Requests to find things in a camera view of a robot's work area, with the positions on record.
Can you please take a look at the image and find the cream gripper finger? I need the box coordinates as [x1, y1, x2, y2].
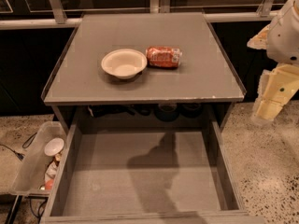
[247, 25, 269, 49]
[251, 63, 299, 125]

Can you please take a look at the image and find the grey cabinet with flat top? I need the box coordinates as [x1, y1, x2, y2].
[42, 13, 245, 122]

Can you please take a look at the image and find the open grey top drawer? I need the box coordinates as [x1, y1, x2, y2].
[41, 119, 264, 224]

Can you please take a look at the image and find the white paper bowl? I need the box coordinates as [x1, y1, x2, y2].
[101, 49, 147, 79]

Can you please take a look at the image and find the white bowl in bin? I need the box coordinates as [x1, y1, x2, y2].
[44, 137, 64, 157]

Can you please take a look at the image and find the metal window railing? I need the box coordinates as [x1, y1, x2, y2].
[0, 0, 287, 31]

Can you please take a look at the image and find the orange object in bin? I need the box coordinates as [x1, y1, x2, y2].
[45, 179, 54, 189]

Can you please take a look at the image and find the clear plastic storage bin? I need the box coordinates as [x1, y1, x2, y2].
[9, 121, 66, 197]

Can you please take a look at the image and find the black power cable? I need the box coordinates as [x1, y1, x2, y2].
[0, 132, 38, 161]

